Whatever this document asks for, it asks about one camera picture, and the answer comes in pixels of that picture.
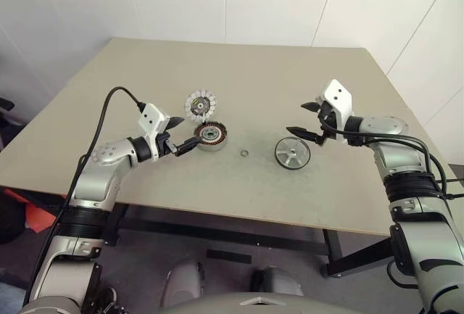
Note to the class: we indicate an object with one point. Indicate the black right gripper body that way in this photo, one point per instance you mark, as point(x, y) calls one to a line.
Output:
point(328, 118)

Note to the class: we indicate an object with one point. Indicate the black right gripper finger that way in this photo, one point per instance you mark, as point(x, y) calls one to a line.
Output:
point(311, 106)
point(306, 133)

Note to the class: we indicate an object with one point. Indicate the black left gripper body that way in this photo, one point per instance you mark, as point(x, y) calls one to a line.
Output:
point(166, 145)

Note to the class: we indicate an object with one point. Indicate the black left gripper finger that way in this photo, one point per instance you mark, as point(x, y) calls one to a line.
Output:
point(188, 144)
point(174, 122)

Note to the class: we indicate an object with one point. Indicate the motor stator with copper windings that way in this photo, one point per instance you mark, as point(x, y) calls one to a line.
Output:
point(217, 143)

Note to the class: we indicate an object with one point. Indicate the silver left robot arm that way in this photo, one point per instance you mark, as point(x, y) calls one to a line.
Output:
point(98, 180)

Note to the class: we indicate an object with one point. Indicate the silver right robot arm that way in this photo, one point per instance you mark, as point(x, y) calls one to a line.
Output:
point(398, 158)

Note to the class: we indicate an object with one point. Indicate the finned motor cover with circuit board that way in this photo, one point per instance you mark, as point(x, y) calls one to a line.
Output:
point(201, 105)

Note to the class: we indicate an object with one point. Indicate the silver black rotor cap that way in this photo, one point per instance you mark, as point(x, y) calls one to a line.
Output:
point(291, 154)

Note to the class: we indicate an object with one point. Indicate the black floor tape strip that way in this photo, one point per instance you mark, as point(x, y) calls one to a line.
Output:
point(228, 256)

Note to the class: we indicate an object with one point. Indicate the grey rounded leg shell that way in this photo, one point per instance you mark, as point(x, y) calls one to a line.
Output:
point(279, 281)
point(181, 281)

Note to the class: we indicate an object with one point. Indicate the orange object under table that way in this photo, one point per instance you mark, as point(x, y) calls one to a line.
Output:
point(36, 216)

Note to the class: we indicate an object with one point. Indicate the silver robot torso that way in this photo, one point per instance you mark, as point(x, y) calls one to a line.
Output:
point(253, 306)

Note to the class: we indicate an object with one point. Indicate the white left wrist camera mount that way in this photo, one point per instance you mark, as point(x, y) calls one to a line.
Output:
point(150, 118)

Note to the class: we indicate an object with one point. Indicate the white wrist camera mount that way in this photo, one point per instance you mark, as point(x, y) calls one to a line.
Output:
point(337, 94)
point(150, 118)

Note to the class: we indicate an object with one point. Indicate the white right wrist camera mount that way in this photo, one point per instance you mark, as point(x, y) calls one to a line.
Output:
point(337, 94)

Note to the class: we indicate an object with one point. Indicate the black table frame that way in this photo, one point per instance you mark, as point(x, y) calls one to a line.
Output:
point(217, 227)

